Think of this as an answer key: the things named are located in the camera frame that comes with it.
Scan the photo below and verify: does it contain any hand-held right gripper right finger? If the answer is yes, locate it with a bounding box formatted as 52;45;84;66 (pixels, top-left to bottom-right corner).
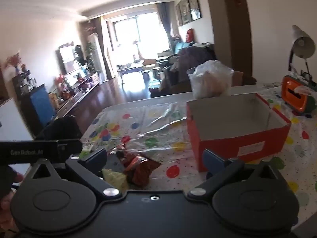
187;149;285;200

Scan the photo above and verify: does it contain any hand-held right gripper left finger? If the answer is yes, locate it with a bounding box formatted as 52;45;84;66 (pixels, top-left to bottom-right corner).
25;149;123;199

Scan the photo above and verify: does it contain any green cracker packet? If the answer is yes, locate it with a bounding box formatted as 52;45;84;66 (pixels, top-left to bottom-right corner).
79;146;94;159

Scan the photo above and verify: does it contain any red cardboard box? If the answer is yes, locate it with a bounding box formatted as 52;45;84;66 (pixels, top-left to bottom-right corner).
186;92;292;173

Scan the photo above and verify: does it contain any yellow cartoon snack packet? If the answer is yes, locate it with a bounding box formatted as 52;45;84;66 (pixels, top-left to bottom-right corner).
102;169;129;191

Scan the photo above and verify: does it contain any red brown snack packet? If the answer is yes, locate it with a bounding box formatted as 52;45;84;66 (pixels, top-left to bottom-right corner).
122;154;161;189

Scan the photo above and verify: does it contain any person's left hand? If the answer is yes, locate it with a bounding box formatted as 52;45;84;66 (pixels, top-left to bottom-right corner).
0;174;24;231

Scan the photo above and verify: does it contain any white cabinet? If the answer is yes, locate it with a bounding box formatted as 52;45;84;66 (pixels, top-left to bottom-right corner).
0;97;34;176

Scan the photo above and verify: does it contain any black chair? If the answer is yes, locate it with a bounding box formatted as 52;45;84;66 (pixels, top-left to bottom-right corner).
35;115;83;142

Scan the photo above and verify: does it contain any blue cabinet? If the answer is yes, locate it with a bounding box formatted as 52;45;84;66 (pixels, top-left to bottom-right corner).
12;71;57;135

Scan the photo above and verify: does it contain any long TV cabinet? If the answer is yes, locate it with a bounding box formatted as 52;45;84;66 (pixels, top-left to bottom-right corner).
53;71;102;118

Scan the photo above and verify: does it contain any clear plastic tub with bag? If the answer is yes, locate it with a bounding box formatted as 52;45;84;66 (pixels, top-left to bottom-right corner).
186;60;234;100

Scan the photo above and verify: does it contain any polka dot tablecloth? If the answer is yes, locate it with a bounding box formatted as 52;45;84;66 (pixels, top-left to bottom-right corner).
80;84;317;231

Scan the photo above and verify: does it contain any vase with pink flowers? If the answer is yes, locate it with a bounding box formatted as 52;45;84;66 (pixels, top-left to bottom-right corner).
5;53;22;75

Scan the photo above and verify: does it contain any coffee table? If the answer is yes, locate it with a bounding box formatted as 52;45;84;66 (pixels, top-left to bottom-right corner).
117;61;145;78

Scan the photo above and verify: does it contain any television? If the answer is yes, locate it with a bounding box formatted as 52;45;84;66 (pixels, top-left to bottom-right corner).
57;45;85;75

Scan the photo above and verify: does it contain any tall potted plant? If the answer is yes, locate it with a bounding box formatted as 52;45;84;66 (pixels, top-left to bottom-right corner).
85;42;96;73

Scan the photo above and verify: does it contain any white standing air conditioner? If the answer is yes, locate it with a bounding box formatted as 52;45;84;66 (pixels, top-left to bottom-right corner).
87;33;107;80

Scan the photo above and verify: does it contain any orange and green tissue box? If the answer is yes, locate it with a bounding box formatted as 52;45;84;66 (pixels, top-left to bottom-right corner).
281;76;317;116

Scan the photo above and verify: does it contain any teal sofa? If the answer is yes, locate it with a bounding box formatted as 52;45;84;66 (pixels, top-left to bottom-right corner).
158;42;191;67

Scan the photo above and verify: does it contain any grey curtain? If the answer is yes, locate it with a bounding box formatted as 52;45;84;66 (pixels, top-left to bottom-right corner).
157;2;174;51

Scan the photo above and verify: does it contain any grey desk lamp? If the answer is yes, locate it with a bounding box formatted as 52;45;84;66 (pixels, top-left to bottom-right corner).
287;25;316;80

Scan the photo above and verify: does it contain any dark framed wall picture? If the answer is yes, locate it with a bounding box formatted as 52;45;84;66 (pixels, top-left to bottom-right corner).
175;4;183;27
179;0;192;25
187;0;202;21

